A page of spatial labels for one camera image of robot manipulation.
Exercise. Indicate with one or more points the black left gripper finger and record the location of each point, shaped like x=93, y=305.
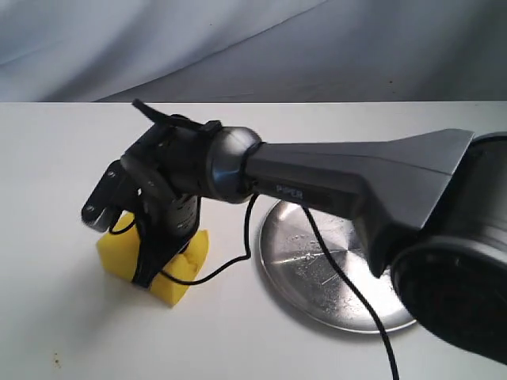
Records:
x=155, y=252

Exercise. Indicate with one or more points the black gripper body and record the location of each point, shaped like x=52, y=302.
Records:
x=168, y=164

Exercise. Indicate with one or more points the yellow sponge block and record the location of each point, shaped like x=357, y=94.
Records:
x=119, y=254

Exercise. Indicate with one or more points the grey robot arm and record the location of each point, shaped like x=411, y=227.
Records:
x=429, y=208

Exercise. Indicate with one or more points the round metal plate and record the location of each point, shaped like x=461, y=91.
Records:
x=302, y=277

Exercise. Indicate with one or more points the white backdrop cloth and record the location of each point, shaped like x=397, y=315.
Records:
x=253, y=51

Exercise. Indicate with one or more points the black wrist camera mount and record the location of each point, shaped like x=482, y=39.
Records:
x=102, y=209

